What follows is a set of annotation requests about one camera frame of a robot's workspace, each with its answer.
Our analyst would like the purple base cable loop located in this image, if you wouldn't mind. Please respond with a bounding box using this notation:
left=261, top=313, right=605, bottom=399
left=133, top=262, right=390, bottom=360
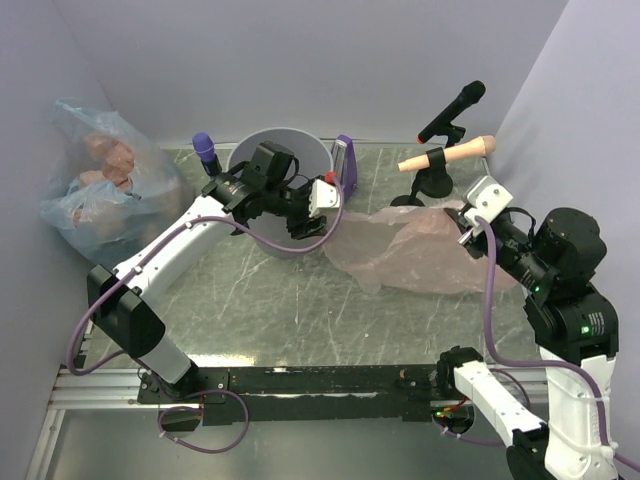
left=157, top=388, right=254, bottom=455

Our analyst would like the grey plastic trash bin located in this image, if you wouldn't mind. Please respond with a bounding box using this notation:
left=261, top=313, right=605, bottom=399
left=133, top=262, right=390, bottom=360
left=224, top=128, right=334, bottom=249

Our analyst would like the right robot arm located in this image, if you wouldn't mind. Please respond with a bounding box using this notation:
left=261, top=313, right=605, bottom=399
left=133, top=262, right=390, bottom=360
left=435, top=207, right=619, bottom=479

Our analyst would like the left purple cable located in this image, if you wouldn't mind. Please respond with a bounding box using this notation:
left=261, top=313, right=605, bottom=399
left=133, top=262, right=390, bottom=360
left=65, top=174, right=346, bottom=376

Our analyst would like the aluminium frame rail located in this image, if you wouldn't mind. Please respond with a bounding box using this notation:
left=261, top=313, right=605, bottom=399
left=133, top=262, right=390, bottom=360
left=24, top=367, right=146, bottom=480

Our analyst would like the black microphone stand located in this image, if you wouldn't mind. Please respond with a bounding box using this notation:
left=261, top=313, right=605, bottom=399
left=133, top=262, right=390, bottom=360
left=445, top=124, right=466, bottom=148

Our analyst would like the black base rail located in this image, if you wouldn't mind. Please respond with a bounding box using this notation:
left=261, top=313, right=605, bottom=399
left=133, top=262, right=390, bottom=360
left=137, top=364, right=462, bottom=426

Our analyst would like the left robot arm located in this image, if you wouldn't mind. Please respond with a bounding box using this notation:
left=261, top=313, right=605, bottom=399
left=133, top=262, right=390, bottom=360
left=87, top=141, right=339, bottom=402

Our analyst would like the purple metronome box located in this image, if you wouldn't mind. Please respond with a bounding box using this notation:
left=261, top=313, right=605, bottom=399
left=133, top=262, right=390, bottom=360
left=330, top=135, right=358, bottom=201

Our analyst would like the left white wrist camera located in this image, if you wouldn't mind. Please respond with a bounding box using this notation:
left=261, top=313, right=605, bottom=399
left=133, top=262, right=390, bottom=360
left=308, top=171, right=342, bottom=218

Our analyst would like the blue bag of pink bags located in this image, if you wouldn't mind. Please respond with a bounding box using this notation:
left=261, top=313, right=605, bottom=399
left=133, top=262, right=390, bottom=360
left=39, top=99, right=194, bottom=267

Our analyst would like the black microphone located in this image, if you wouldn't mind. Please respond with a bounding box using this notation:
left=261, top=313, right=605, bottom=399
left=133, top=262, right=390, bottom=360
left=416, top=80, right=486, bottom=144

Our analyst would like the pink plastic trash bag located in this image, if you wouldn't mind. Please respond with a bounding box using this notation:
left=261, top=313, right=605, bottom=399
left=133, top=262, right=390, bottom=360
left=323, top=200, right=488, bottom=294

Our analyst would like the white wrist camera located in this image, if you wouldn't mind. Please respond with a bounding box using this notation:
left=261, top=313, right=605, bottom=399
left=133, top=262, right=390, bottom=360
left=463, top=176, right=513, bottom=227
left=308, top=171, right=342, bottom=218

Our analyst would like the purple microphone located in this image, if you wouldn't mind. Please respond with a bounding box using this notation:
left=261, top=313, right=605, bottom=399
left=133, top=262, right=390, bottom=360
left=192, top=132, right=222, bottom=177

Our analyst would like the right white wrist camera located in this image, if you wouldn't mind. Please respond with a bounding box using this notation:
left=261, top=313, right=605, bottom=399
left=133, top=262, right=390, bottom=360
left=463, top=176, right=513, bottom=227

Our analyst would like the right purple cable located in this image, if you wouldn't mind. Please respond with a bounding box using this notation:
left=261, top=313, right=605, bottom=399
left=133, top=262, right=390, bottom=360
left=474, top=214, right=640, bottom=474

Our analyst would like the beige microphone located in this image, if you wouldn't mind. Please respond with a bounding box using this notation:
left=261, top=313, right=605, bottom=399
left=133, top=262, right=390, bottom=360
left=398, top=135, right=496, bottom=172

